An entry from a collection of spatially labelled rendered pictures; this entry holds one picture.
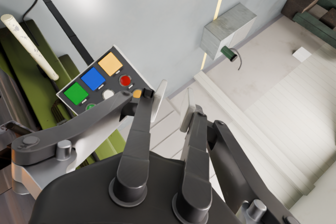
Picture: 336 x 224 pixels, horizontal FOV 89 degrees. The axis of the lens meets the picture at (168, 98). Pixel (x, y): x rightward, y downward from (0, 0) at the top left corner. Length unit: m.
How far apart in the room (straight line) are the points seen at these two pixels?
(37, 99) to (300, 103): 5.56
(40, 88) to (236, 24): 3.13
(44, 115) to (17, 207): 0.47
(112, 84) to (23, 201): 0.58
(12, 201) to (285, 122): 5.19
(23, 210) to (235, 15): 3.66
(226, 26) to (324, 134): 3.75
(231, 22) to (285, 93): 2.87
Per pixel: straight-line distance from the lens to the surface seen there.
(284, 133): 5.27
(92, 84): 0.82
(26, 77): 1.42
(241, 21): 3.66
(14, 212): 0.99
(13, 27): 1.04
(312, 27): 6.62
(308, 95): 5.96
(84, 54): 1.07
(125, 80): 0.79
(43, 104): 1.26
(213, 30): 3.38
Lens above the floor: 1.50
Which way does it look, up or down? 18 degrees down
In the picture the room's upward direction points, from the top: 140 degrees clockwise
